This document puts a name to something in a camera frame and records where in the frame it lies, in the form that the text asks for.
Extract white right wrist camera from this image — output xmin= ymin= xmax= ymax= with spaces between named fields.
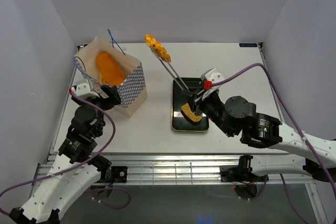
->
xmin=201 ymin=68 xmax=225 ymax=101

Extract black motor mount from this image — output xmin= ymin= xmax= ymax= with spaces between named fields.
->
xmin=101 ymin=166 xmax=128 ymax=184
xmin=219 ymin=165 xmax=249 ymax=184

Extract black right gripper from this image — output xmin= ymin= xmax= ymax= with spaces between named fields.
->
xmin=181 ymin=87 xmax=234 ymax=138

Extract black gold-rimmed tray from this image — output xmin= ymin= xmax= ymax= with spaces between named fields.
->
xmin=171 ymin=80 xmax=209 ymax=133

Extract blue checkered paper bag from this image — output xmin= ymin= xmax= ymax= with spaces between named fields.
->
xmin=74 ymin=36 xmax=148 ymax=117

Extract yellow-green bread slice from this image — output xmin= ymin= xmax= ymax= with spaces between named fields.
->
xmin=181 ymin=103 xmax=203 ymax=124

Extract large orange bread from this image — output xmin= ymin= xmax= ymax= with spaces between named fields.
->
xmin=96 ymin=51 xmax=125 ymax=86

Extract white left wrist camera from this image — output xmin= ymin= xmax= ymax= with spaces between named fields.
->
xmin=69 ymin=79 xmax=99 ymax=100

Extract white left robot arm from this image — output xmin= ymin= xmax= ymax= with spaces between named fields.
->
xmin=8 ymin=82 xmax=121 ymax=223

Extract left black motor mount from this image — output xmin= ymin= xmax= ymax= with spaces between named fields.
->
xmin=101 ymin=166 xmax=128 ymax=184

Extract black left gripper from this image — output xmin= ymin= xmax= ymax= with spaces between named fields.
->
xmin=72 ymin=84 xmax=121 ymax=136

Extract right black motor mount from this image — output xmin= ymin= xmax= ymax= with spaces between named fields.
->
xmin=219 ymin=165 xmax=249 ymax=184

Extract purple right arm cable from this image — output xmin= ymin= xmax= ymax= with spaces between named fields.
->
xmin=211 ymin=62 xmax=336 ymax=224

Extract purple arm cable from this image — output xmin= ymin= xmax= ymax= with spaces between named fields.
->
xmin=211 ymin=62 xmax=336 ymax=224
xmin=0 ymin=91 xmax=117 ymax=216

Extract metal tongs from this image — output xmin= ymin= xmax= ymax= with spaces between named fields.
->
xmin=150 ymin=47 xmax=189 ymax=91

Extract twisted orange bread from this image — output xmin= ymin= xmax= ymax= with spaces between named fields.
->
xmin=144 ymin=34 xmax=171 ymax=63

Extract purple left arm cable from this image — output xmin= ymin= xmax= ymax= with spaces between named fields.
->
xmin=0 ymin=91 xmax=117 ymax=216

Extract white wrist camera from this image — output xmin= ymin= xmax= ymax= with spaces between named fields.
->
xmin=69 ymin=79 xmax=99 ymax=100
xmin=201 ymin=68 xmax=225 ymax=101

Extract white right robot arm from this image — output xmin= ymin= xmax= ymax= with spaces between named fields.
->
xmin=182 ymin=89 xmax=335 ymax=182

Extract aluminium frame rail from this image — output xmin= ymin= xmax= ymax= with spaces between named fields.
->
xmin=33 ymin=153 xmax=316 ymax=187

